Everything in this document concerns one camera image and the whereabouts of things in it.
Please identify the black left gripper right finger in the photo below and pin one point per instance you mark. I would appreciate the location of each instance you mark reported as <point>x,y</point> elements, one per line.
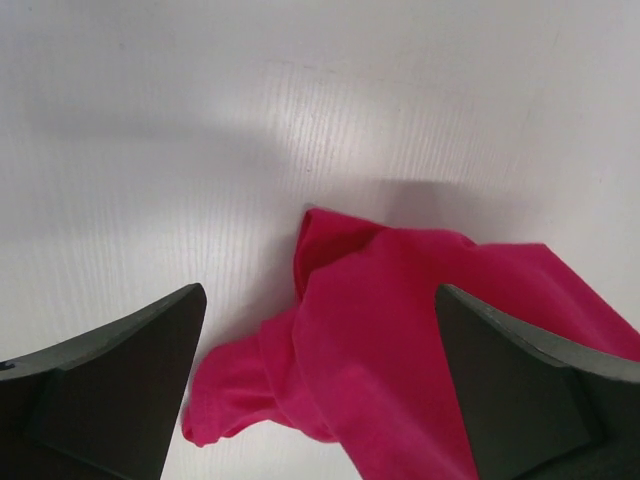
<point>536,405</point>

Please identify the pink t shirt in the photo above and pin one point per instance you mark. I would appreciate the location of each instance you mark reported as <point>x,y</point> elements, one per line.
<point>358,360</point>

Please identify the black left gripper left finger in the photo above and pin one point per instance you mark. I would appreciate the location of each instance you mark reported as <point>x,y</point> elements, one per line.
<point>103,404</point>

